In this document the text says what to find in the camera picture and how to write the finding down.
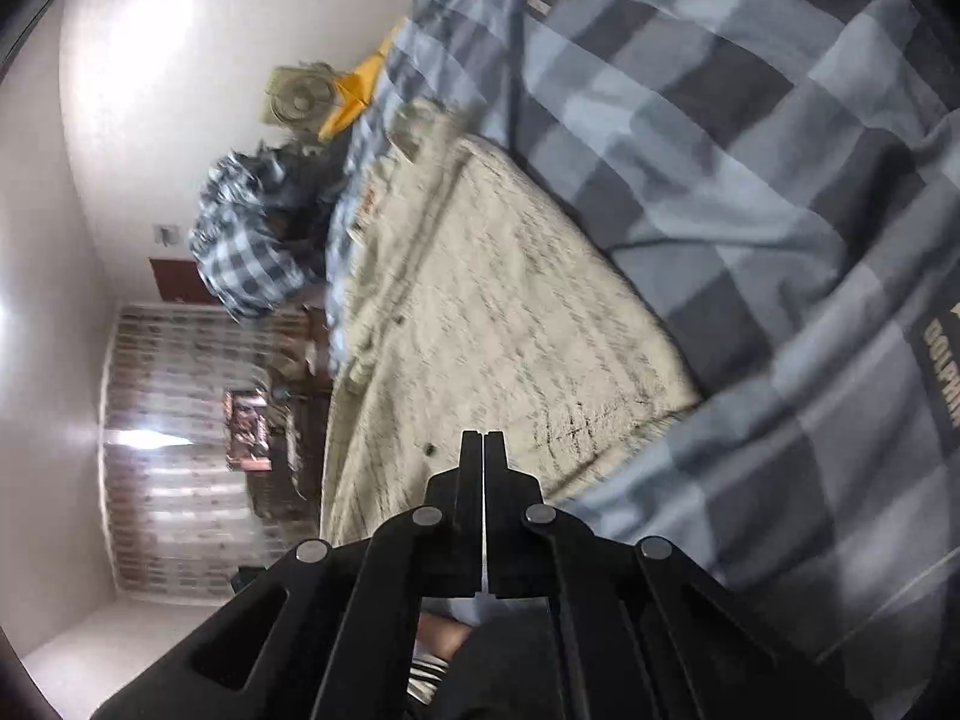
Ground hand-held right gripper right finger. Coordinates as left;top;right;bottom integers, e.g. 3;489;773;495
486;431;878;720

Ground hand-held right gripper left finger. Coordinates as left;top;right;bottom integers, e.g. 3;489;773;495
90;431;486;720

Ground cream striped knit cardigan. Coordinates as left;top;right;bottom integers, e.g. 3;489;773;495
319;94;706;548

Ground person's leg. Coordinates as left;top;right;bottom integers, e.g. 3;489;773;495
411;610;481;672

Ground person's dark clothing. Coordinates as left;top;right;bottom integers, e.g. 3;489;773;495
431;600;560;720

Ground patterned window curtain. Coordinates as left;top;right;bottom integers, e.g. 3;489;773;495
101;304;316;605

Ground bundled blue checkered quilt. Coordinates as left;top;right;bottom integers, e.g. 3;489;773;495
187;139;353;320

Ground red-brown wooden door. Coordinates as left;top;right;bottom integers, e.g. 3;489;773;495
148;256;226;308

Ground yellow cloth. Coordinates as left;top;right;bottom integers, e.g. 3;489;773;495
319;22;406;142

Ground blue checkered bed blanket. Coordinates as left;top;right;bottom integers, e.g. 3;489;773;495
322;0;960;720

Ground beige box fan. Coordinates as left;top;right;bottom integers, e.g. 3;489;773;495
262;58;346;128

